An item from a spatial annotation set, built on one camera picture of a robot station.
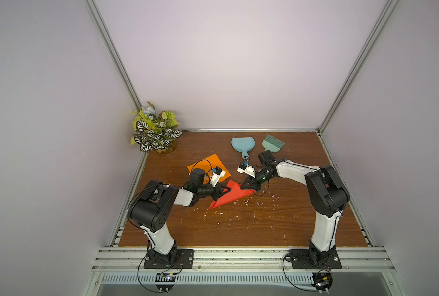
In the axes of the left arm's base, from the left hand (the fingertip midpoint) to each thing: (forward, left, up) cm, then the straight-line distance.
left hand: (231, 190), depth 88 cm
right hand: (+4, -6, -1) cm, 7 cm away
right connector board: (-35, -36, -7) cm, 50 cm away
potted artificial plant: (+23, +38, +17) cm, 47 cm away
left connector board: (-36, +26, -9) cm, 45 cm away
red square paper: (0, -3, -1) cm, 3 cm away
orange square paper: (+21, +14, -8) cm, 26 cm away
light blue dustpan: (+35, -8, -6) cm, 36 cm away
